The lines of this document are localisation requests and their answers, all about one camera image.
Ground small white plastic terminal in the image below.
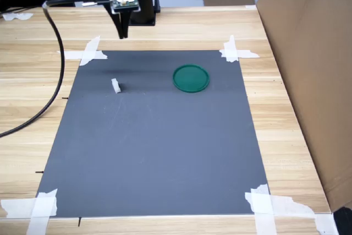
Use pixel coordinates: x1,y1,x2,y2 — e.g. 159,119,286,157
111,78,122,94

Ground round green lid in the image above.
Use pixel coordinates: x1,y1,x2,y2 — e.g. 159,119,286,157
172,64,211,94

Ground white tape strip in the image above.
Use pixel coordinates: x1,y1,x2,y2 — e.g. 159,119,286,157
57,50,108,61
222,35,239,63
218,49,261,59
26,188,58,235
250,184,277,235
244,192,340,234
79,35,101,67
0,196,58,219

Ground small crumpled white tape piece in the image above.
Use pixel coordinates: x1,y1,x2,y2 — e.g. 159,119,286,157
2,12,34,21

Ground dark grey mat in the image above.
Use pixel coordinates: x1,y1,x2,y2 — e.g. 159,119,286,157
35,50,272,218

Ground large brown cardboard partition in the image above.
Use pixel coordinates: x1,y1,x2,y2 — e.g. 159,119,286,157
255,0,352,214

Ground black object at table corner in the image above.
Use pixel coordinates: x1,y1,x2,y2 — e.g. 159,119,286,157
333,206,352,235

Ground black camera cable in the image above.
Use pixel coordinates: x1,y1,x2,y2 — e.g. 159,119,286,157
0,0,111,139

